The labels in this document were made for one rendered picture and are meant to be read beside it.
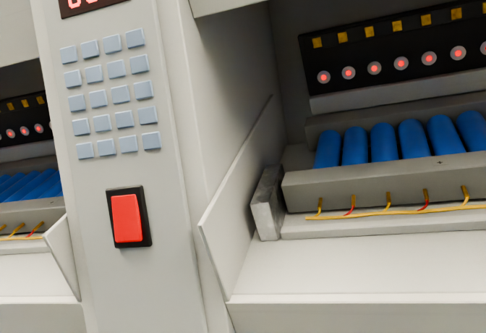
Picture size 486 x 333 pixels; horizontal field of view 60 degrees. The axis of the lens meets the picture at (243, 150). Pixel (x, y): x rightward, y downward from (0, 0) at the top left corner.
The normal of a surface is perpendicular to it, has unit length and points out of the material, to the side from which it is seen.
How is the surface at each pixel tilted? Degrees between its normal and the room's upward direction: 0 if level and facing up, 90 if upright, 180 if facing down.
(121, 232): 84
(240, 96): 90
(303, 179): 21
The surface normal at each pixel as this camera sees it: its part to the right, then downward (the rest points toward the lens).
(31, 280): -0.26, -0.88
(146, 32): -0.32, 0.10
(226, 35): 0.94, -0.12
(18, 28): -0.25, 0.45
